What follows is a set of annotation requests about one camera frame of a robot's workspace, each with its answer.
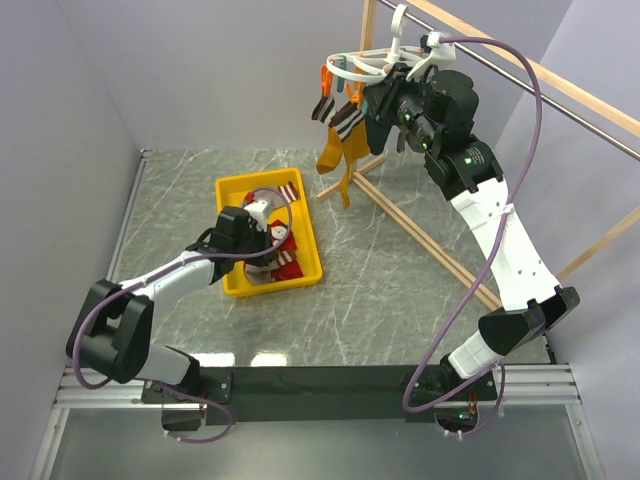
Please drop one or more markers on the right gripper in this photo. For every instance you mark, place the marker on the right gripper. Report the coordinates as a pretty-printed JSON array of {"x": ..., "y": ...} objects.
[{"x": 382, "y": 96}]

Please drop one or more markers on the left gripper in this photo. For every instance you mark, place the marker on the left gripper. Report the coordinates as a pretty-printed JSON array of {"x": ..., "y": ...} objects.
[{"x": 265, "y": 237}]

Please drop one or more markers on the grey sock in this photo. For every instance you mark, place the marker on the grey sock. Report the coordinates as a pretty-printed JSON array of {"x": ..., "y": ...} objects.
[{"x": 261, "y": 277}]

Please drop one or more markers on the white round clip hanger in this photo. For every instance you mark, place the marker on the white round clip hanger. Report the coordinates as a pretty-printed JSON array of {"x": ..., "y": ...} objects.
[{"x": 352, "y": 71}]

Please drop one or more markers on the mustard yellow sock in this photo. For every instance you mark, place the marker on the mustard yellow sock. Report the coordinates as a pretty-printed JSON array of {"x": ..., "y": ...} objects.
[
  {"x": 326, "y": 113},
  {"x": 350, "y": 126}
]

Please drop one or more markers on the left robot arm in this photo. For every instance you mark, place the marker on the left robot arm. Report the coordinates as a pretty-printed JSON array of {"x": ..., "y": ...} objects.
[{"x": 112, "y": 334}]

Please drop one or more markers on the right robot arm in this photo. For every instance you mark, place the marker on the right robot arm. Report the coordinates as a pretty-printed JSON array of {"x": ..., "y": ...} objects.
[{"x": 435, "y": 116}]

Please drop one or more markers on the red white patterned sock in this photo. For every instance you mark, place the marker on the red white patterned sock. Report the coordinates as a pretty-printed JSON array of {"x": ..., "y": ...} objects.
[{"x": 282, "y": 236}]

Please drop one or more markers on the navy blue hanging sock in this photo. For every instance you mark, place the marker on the navy blue hanging sock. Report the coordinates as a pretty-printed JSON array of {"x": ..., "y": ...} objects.
[{"x": 377, "y": 136}]

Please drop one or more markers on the yellow plastic tray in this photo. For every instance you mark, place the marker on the yellow plastic tray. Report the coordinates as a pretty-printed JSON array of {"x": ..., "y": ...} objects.
[{"x": 232, "y": 190}]

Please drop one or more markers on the black base bar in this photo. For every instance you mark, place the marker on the black base bar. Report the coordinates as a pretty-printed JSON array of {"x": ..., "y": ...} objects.
[{"x": 341, "y": 393}]

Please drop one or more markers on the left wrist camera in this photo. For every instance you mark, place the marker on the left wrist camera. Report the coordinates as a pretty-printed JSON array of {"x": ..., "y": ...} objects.
[{"x": 260, "y": 207}]

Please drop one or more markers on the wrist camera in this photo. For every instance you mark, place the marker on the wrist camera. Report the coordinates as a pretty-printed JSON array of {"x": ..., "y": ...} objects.
[
  {"x": 438, "y": 53},
  {"x": 260, "y": 207}
]

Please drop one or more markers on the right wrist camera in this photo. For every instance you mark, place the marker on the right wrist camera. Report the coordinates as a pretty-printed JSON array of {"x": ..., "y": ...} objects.
[{"x": 438, "y": 53}]

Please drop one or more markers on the wooden rack frame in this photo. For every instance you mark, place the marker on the wooden rack frame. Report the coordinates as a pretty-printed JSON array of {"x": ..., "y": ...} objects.
[{"x": 557, "y": 82}]

